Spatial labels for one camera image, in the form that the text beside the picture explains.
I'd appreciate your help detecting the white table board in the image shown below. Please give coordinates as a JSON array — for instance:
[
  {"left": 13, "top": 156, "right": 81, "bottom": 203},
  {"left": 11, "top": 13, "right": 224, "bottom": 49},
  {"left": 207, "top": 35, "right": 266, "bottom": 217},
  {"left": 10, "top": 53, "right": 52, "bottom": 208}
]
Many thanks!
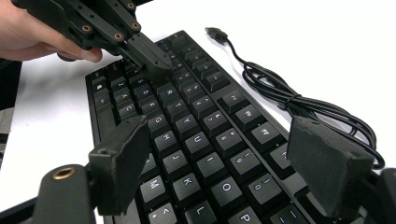
[{"left": 0, "top": 0, "right": 396, "bottom": 224}]

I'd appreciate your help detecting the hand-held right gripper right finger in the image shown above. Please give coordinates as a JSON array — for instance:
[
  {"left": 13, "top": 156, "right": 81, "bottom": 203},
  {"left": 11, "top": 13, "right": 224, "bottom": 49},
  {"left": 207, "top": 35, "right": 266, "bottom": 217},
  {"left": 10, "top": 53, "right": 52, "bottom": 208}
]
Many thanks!
[{"left": 285, "top": 115, "right": 375, "bottom": 220}]

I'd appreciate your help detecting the black computer keyboard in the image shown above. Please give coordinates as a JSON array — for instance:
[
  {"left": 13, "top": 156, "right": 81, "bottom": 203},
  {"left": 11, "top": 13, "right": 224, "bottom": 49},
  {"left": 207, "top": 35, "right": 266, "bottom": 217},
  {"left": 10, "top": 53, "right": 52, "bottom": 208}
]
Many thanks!
[{"left": 84, "top": 30, "right": 396, "bottom": 224}]

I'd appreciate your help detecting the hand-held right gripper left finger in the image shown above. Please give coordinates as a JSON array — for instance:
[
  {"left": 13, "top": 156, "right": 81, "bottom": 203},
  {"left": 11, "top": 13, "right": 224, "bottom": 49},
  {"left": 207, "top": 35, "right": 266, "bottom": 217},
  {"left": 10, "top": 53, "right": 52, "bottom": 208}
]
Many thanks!
[{"left": 88, "top": 115, "right": 152, "bottom": 217}]

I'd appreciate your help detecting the black keyboard usb cable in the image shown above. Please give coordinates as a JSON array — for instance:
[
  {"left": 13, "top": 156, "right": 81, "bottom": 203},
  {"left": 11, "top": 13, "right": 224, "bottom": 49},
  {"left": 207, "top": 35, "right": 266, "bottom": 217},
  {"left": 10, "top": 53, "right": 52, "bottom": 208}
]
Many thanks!
[{"left": 205, "top": 26, "right": 387, "bottom": 171}]

